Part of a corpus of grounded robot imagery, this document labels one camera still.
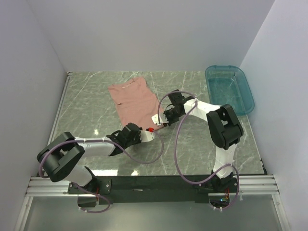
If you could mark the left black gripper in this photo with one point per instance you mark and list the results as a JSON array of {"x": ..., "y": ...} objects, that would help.
[{"x": 139, "y": 139}]

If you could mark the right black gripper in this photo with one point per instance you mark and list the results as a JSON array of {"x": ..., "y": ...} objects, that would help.
[{"x": 170, "y": 121}]

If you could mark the pink printed t shirt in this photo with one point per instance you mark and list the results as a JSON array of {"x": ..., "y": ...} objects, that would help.
[{"x": 135, "y": 103}]

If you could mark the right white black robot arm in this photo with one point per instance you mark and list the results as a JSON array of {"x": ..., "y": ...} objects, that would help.
[{"x": 225, "y": 131}]

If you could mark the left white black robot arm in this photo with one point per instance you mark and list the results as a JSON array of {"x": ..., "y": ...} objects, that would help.
[{"x": 59, "y": 160}]

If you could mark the teal transparent plastic bin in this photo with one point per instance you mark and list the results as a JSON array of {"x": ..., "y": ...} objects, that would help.
[{"x": 227, "y": 84}]

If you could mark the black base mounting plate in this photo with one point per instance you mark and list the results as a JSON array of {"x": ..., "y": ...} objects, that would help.
[{"x": 146, "y": 189}]

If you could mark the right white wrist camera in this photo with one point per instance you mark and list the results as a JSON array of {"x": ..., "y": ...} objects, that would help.
[{"x": 159, "y": 119}]

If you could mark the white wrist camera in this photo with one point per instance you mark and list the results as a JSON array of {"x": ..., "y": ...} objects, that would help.
[
  {"x": 159, "y": 119},
  {"x": 147, "y": 135}
]

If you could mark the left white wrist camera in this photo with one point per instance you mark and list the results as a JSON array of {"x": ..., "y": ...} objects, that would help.
[{"x": 147, "y": 135}]

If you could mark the aluminium frame rail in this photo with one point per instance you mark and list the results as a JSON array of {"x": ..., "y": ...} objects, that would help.
[{"x": 249, "y": 185}]

